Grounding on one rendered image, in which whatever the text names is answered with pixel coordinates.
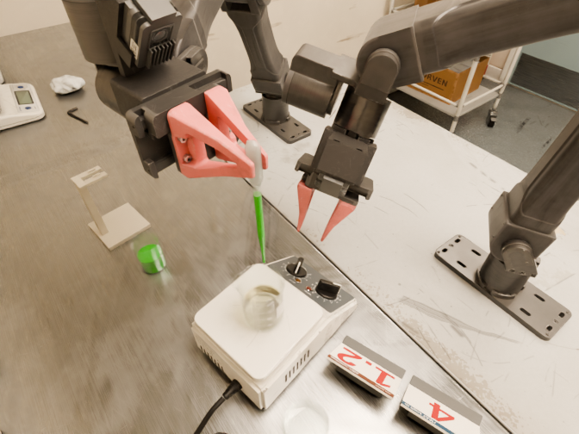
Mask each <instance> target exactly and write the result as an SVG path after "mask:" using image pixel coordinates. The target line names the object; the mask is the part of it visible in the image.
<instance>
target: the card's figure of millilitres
mask: <svg viewBox="0 0 579 434"><path fill-rule="evenodd" d="M332 356H334V357H336V358H337V359H339V360H340V361H341V362H343V363H345V364H346V365H348V366H350V367H351V368H353V369H355V370H357V372H359V373H360V374H362V375H364V376H366V377H367V378H369V379H370V380H372V381H374V382H375V383H376V384H378V385H380V386H381V387H383V388H385V389H386V390H388V391H390V392H391V393H394V390H395V387H396V385H397V383H398V381H399V379H397V378H396V377H394V376H393V375H391V374H390V373H388V372H386V371H385V370H383V369H381V368H379V367H377V366H376V365H375V364H374V363H371V362H370V361H368V360H366V359H365V358H363V357H361V356H360V355H358V354H357V353H355V352H354V351H352V350H350V349H348V348H346V347H345V346H344V345H341V346H340V347H339V348H338V349H337V350H336V351H335V352H334V353H333V354H332Z"/></svg>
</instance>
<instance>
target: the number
mask: <svg viewBox="0 0 579 434"><path fill-rule="evenodd" d="M405 402H407V403H408V404H409V405H411V406H413V407H414V408H416V409H417V410H419V411H421V412H423V413H424V414H426V415H427V416H428V417H430V418H431V419H434V420H435V421H437V422H438V423H440V424H441V425H443V426H444V427H446V428H447V429H449V430H451V431H453V432H454V433H456V434H477V427H476V426H474V425H473V424H471V423H470V422H468V421H466V420H465V419H463V418H461V417H459V416H458V415H457V414H455V413H453V412H451V411H450V410H448V409H446V408H445V407H443V406H442V405H440V404H438V403H437V402H435V401H434V400H431V399H430V398H428V397H426V396H425V395H424V394H422V393H420V392H419V391H417V390H415V389H414V388H412V387H410V389H409V391H408V395H407V398H406V399H405Z"/></svg>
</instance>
